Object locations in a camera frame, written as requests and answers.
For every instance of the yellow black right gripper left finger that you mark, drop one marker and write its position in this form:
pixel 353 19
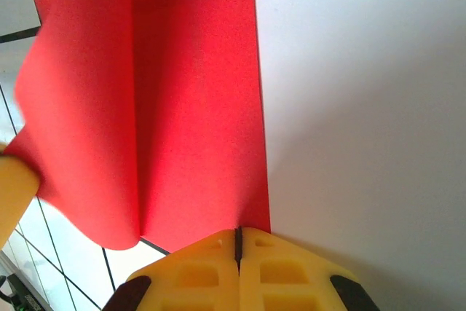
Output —
pixel 189 282

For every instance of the red paper sheet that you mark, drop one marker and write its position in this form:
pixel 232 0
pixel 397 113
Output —
pixel 182 107

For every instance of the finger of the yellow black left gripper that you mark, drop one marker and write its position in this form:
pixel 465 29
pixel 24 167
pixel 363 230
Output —
pixel 16 194

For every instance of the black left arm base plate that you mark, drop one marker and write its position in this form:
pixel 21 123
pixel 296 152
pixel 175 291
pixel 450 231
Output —
pixel 29 303

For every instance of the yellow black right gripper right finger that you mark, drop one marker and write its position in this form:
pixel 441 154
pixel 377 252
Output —
pixel 291 282

